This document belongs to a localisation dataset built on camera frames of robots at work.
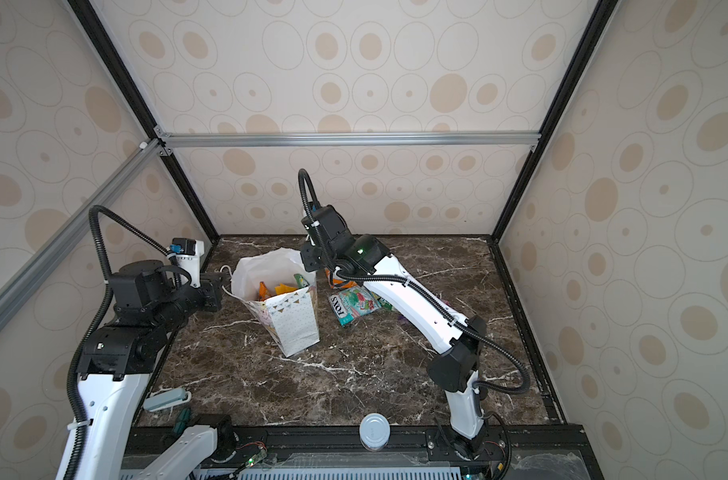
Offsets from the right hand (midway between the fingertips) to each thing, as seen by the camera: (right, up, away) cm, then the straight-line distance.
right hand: (310, 248), depth 73 cm
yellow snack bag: (-11, -11, +14) cm, 21 cm away
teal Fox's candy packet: (+9, -17, +24) cm, 30 cm away
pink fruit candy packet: (-17, -12, +16) cm, 27 cm away
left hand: (-15, -6, -9) cm, 19 cm away
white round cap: (+16, -44, -2) cm, 47 cm away
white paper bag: (-6, -18, +6) cm, 20 cm away
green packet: (-5, -9, +13) cm, 17 cm away
